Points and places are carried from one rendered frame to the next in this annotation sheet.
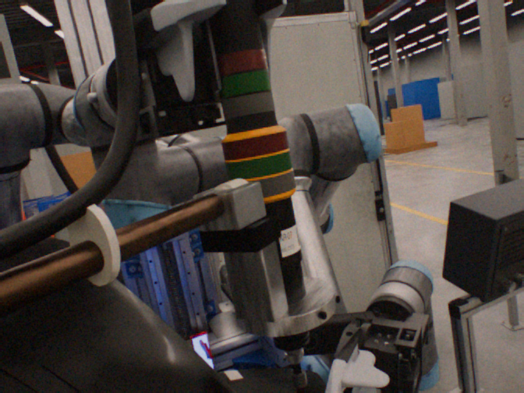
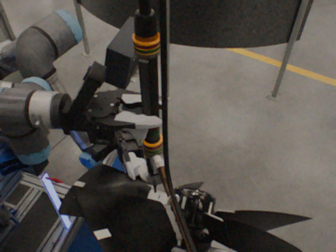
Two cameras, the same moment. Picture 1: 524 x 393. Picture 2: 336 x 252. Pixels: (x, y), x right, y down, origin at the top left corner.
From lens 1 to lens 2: 0.60 m
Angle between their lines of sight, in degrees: 58
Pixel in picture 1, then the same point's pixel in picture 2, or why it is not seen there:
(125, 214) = (39, 156)
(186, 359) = (140, 200)
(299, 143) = (48, 53)
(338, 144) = (66, 45)
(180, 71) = (139, 134)
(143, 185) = (44, 140)
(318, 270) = not seen: hidden behind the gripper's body
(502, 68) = not seen: outside the picture
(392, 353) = (138, 149)
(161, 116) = (108, 136)
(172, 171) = not seen: hidden behind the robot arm
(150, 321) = (126, 197)
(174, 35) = (140, 128)
